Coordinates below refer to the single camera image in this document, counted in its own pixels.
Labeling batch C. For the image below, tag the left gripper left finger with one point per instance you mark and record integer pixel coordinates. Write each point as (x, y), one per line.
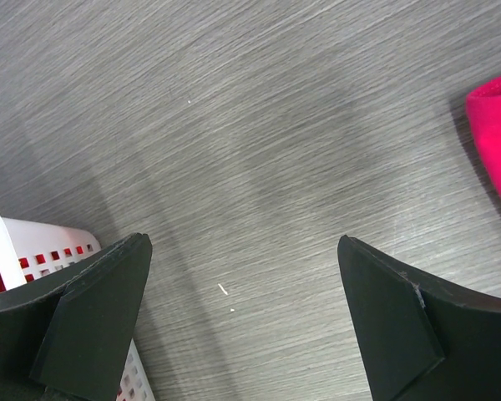
(69, 335)

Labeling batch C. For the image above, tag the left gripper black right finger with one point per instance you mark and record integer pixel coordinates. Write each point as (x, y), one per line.
(421, 337)

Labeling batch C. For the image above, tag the pink t shirt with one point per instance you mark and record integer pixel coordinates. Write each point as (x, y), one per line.
(483, 109)

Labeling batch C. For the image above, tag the white plastic basket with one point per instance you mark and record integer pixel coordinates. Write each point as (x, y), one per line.
(32, 250)

